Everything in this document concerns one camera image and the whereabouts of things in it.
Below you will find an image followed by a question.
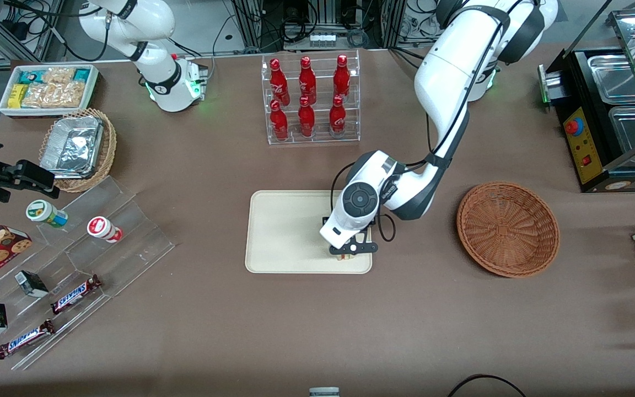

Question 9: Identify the small wicker basket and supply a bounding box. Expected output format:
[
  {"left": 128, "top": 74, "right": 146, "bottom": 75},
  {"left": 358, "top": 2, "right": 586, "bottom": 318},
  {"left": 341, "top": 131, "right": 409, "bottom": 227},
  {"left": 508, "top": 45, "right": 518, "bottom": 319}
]
[{"left": 39, "top": 108, "right": 117, "bottom": 194}]

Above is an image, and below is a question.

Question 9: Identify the cream rectangular tray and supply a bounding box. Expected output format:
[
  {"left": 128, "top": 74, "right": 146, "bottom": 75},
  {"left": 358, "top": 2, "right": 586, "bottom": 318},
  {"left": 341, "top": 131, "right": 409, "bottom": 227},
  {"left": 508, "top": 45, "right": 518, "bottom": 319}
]
[{"left": 245, "top": 190, "right": 373, "bottom": 275}]

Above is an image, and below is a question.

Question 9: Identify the round brown wicker basket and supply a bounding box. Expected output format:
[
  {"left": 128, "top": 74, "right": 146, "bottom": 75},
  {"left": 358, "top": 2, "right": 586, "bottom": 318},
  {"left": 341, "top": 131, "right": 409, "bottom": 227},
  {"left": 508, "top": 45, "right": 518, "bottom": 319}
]
[{"left": 456, "top": 181, "right": 561, "bottom": 278}]

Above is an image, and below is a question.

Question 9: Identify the green lidded yogurt cup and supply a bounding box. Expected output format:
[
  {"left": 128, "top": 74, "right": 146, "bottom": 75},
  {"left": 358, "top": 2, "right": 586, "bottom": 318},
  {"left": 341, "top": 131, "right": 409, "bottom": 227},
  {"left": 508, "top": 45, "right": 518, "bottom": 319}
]
[{"left": 25, "top": 200, "right": 69, "bottom": 228}]

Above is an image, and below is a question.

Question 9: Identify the aluminium foil container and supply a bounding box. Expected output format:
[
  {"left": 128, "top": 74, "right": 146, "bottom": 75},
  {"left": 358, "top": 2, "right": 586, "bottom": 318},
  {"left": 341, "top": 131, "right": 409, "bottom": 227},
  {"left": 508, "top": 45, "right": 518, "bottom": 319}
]
[{"left": 40, "top": 116, "right": 104, "bottom": 178}]

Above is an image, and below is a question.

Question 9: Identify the red lidded yogurt cup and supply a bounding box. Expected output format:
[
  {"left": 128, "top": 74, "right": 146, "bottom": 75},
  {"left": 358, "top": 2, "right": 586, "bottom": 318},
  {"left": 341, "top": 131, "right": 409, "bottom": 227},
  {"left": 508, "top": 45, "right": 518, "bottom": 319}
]
[{"left": 87, "top": 216, "right": 124, "bottom": 244}]

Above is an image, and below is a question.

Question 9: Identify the white snack bin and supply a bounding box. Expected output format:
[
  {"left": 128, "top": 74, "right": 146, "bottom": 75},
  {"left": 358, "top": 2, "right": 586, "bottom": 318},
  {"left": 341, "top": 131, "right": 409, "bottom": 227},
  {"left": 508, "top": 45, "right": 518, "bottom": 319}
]
[{"left": 0, "top": 65, "right": 100, "bottom": 119}]

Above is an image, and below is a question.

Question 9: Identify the clear bagged cookie pack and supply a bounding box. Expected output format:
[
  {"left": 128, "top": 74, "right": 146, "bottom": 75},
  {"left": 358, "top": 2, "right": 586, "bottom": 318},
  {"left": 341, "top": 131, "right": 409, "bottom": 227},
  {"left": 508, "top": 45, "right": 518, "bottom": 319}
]
[{"left": 23, "top": 67, "right": 88, "bottom": 109}]

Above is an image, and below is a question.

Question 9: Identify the yellow snack pack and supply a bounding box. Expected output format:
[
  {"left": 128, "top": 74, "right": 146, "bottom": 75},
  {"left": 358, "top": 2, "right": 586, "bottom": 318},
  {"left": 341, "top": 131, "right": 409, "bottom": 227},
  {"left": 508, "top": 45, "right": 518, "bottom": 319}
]
[{"left": 8, "top": 84, "right": 29, "bottom": 109}]

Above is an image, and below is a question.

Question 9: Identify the clear acrylic tiered stand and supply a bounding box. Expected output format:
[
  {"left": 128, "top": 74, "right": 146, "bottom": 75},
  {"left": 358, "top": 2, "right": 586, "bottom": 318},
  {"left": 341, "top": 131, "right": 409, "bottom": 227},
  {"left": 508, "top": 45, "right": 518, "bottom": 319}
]
[{"left": 0, "top": 175, "right": 176, "bottom": 371}]

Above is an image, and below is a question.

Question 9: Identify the clear acrylic bottle rack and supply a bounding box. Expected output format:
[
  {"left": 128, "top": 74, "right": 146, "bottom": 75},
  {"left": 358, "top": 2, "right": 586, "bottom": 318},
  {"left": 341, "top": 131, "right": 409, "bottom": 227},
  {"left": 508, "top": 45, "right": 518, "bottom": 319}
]
[{"left": 261, "top": 50, "right": 361, "bottom": 146}]

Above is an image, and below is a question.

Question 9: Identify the brown snickers bar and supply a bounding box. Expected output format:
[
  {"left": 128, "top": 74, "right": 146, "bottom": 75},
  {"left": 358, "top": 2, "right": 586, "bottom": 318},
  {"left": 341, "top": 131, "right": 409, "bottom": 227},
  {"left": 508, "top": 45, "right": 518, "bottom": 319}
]
[
  {"left": 50, "top": 275, "right": 102, "bottom": 315},
  {"left": 0, "top": 320, "right": 55, "bottom": 360}
]

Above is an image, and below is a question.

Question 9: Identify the red cola bottle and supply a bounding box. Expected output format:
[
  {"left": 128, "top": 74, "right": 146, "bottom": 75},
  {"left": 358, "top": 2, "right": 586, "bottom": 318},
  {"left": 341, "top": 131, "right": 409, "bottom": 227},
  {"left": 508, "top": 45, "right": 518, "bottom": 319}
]
[
  {"left": 333, "top": 54, "right": 351, "bottom": 103},
  {"left": 298, "top": 56, "right": 317, "bottom": 105},
  {"left": 270, "top": 99, "right": 289, "bottom": 141},
  {"left": 269, "top": 58, "right": 290, "bottom": 106},
  {"left": 329, "top": 95, "right": 347, "bottom": 137},
  {"left": 298, "top": 96, "right": 316, "bottom": 138}
]

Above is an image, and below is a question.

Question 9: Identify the white power strip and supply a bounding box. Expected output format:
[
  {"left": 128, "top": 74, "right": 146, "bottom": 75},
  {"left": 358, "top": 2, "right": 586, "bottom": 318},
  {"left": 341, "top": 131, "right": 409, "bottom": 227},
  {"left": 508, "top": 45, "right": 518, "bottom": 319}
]
[{"left": 309, "top": 32, "right": 347, "bottom": 48}]

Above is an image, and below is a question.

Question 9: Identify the black food warmer cabinet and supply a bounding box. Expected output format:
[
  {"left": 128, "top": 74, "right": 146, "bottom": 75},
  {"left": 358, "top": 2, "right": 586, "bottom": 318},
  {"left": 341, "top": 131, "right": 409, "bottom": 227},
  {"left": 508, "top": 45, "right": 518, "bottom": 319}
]
[{"left": 538, "top": 8, "right": 635, "bottom": 194}]

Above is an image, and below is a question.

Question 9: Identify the black cable loop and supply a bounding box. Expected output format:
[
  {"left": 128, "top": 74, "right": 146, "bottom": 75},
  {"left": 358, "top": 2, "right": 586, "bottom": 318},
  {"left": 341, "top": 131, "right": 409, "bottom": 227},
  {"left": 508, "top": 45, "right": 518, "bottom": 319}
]
[{"left": 448, "top": 373, "right": 528, "bottom": 397}]

